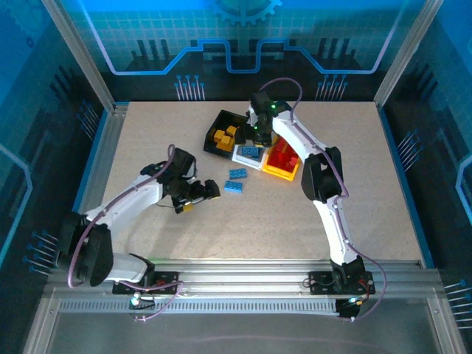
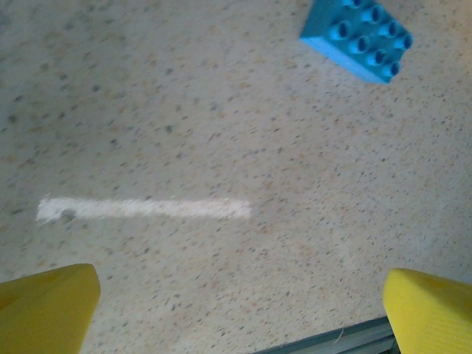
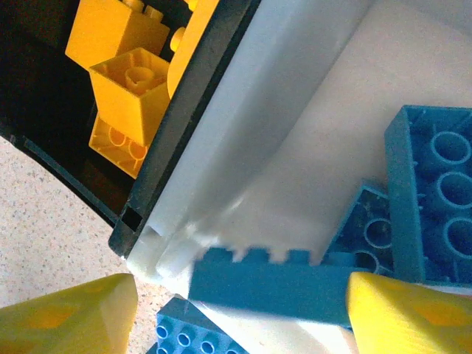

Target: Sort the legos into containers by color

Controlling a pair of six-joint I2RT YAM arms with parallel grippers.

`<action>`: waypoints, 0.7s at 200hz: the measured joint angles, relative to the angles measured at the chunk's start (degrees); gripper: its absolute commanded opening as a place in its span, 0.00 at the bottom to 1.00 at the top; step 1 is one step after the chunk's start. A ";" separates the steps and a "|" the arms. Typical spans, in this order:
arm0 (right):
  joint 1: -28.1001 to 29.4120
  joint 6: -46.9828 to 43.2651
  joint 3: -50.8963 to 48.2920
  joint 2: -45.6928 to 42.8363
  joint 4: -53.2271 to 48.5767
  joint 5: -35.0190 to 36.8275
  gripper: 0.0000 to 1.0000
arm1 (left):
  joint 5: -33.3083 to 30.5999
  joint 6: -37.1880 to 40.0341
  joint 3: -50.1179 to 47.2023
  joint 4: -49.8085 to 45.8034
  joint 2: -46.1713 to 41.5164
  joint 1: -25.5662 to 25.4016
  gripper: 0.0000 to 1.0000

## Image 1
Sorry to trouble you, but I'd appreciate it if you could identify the black plastic bin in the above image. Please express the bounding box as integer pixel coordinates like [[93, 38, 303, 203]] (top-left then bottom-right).
[[203, 109, 251, 160]]

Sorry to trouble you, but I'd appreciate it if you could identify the aluminium frame post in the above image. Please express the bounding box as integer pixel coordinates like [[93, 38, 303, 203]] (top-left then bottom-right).
[[372, 0, 445, 108], [40, 0, 117, 111]]

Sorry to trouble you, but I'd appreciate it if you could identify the white translucent plastic bin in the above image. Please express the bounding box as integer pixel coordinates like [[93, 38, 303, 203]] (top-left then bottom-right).
[[231, 142, 269, 171]]

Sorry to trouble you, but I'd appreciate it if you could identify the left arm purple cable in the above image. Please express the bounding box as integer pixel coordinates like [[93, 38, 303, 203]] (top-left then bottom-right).
[[67, 144, 184, 322]]

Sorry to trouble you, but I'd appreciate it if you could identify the slotted grey cable duct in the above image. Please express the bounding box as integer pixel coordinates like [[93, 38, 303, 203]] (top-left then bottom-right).
[[58, 299, 342, 314]]

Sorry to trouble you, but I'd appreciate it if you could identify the aluminium side rail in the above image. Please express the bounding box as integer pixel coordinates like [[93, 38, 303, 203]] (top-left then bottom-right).
[[60, 103, 129, 266]]

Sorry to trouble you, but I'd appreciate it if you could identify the yellow plastic bin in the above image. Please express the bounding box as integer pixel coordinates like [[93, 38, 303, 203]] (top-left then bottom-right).
[[261, 136, 302, 181]]

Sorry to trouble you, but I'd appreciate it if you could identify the black controller board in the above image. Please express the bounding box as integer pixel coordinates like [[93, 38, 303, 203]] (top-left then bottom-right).
[[336, 297, 364, 321], [128, 293, 158, 322]]

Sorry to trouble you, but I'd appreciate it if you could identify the wide aluminium base rail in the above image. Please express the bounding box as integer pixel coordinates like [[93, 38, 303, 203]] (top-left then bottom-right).
[[46, 257, 443, 299]]

